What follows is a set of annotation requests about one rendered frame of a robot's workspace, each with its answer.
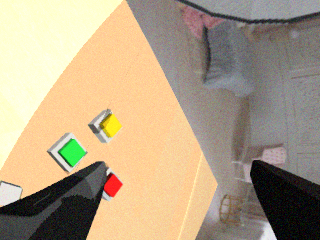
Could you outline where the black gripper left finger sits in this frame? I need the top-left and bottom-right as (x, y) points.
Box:
(0, 161), (108, 240)

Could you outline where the red button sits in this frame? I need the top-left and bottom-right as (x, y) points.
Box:
(101, 167), (123, 201)

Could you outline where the yellow button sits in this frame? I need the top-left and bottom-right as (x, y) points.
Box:
(88, 108), (123, 144)

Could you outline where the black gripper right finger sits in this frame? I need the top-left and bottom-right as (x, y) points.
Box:
(251, 160), (320, 240)

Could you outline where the green push-button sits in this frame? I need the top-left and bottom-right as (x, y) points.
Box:
(45, 132), (88, 172)

